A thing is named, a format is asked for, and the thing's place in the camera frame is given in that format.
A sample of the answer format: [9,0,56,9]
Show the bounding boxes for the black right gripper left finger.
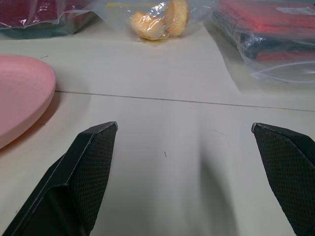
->
[0,121,119,236]

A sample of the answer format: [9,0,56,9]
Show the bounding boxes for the clear bag of pastries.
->
[92,0,220,43]

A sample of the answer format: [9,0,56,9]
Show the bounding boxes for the pink plate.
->
[0,54,56,149]

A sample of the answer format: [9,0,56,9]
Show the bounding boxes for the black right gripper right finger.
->
[251,122,315,236]

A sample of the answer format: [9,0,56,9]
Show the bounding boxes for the bagged red and navy cloths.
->
[211,0,315,86]

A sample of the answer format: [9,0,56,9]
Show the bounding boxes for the bagged maroon and green cloths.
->
[0,0,110,38]

